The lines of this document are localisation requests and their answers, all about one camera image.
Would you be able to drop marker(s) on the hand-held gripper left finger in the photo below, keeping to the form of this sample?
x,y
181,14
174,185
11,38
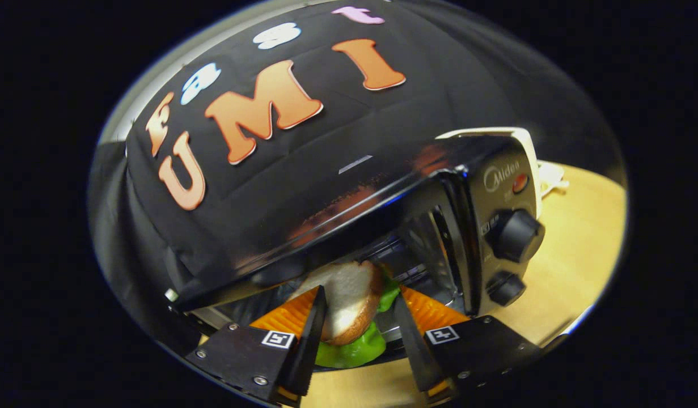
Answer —
x,y
312,340

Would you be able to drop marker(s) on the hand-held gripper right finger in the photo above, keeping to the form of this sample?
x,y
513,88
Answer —
x,y
414,345

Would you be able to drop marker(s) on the toy sandwich with lettuce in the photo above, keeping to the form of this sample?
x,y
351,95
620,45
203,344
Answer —
x,y
348,289

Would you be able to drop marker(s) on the black toaster oven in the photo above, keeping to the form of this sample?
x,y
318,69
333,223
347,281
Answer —
x,y
496,195

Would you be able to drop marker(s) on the white pop-up toaster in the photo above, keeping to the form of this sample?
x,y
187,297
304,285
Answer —
x,y
527,141

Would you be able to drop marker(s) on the white divided dish with beans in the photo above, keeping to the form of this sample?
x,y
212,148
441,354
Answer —
x,y
550,178

